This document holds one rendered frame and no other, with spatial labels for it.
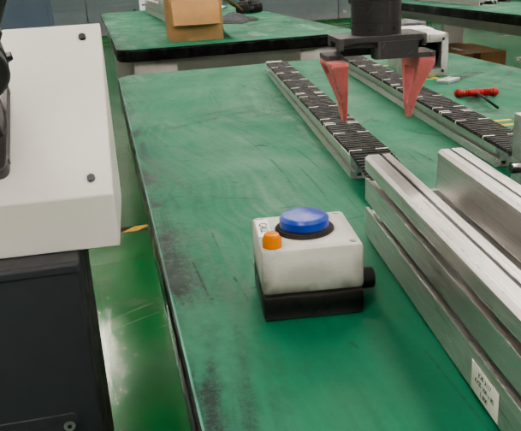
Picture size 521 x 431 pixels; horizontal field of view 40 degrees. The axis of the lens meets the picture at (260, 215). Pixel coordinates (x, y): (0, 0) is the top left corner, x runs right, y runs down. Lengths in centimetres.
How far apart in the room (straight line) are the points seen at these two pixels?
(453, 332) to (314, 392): 10
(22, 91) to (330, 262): 42
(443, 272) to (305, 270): 11
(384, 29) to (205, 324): 42
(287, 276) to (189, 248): 19
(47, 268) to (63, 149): 13
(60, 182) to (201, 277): 19
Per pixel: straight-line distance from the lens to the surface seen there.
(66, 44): 85
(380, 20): 83
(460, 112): 114
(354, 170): 92
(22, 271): 73
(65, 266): 73
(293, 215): 57
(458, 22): 397
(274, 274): 55
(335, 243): 55
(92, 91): 81
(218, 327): 56
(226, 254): 70
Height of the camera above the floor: 105
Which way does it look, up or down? 20 degrees down
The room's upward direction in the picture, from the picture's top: 3 degrees counter-clockwise
